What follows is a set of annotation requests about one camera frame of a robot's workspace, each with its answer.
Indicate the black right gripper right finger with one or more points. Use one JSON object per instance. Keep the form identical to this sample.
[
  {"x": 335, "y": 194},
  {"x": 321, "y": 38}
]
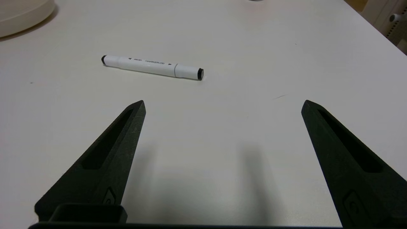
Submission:
[{"x": 356, "y": 190}]

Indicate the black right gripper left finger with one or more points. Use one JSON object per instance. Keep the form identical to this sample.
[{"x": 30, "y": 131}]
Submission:
[{"x": 108, "y": 165}]

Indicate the beige round plate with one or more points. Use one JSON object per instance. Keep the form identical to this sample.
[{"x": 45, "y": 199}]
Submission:
[{"x": 19, "y": 16}]

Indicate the white marker pen black caps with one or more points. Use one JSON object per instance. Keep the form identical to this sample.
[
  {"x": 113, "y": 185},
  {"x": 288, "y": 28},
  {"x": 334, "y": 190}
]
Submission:
[{"x": 149, "y": 65}]

